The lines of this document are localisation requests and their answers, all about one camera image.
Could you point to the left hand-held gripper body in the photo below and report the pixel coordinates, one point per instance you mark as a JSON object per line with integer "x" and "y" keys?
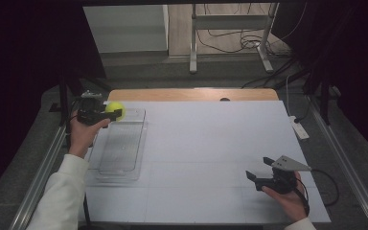
{"x": 89, "y": 111}

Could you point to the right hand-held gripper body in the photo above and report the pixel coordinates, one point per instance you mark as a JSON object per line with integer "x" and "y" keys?
{"x": 281, "y": 182}

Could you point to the yellow tennis ball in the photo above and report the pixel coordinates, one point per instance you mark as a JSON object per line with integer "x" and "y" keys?
{"x": 114, "y": 107}

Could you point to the clear plastic container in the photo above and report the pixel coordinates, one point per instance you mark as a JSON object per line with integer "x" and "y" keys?
{"x": 123, "y": 147}

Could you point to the person's right hand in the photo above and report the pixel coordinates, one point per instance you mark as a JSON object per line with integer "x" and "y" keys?
{"x": 290, "y": 202}

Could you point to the person's left hand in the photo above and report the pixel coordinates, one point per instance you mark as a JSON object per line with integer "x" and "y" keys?
{"x": 81, "y": 137}

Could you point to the black stand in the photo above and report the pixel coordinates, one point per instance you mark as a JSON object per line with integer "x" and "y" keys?
{"x": 324, "y": 102}
{"x": 64, "y": 92}

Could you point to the white power strip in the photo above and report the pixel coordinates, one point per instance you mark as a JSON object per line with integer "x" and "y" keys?
{"x": 299, "y": 128}

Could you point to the white board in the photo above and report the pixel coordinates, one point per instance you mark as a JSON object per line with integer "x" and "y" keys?
{"x": 204, "y": 166}

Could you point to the dark curtain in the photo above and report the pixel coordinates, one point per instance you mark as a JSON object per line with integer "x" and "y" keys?
{"x": 348, "y": 64}
{"x": 22, "y": 80}

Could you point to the black round grommet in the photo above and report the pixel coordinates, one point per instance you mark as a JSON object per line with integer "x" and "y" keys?
{"x": 224, "y": 99}

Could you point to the white cabinet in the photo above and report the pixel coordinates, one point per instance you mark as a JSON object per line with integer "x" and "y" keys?
{"x": 124, "y": 28}

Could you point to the aluminium rail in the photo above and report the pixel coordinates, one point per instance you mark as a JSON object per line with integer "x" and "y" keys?
{"x": 345, "y": 159}
{"x": 41, "y": 172}

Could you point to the grey metal stand frame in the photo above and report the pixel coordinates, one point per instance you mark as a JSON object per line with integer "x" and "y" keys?
{"x": 193, "y": 48}

